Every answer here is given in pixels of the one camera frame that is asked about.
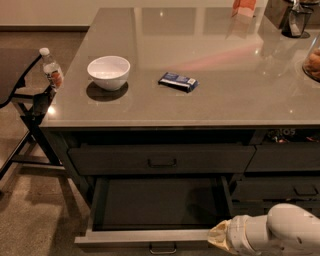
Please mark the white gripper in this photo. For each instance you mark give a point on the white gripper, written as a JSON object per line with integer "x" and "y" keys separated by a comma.
{"x": 237, "y": 232}

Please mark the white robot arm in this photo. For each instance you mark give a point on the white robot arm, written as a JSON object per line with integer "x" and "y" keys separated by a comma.
{"x": 286, "y": 229}

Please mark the blue snack packet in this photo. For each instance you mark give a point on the blue snack packet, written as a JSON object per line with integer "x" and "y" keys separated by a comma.
{"x": 179, "y": 82}

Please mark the glass bowl of pastries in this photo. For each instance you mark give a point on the glass bowl of pastries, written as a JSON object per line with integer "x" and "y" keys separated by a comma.
{"x": 311, "y": 64}

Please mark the white ceramic bowl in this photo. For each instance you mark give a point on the white ceramic bowl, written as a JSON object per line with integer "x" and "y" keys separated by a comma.
{"x": 109, "y": 72}

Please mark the orange pink carton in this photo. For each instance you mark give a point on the orange pink carton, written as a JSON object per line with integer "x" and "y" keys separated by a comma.
{"x": 243, "y": 7}

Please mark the clear plastic water bottle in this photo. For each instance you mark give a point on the clear plastic water bottle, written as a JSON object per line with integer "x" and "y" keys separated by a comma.
{"x": 51, "y": 68}

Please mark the dark cabinet frame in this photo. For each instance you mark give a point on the dark cabinet frame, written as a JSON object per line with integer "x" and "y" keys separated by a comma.
{"x": 65, "y": 138}

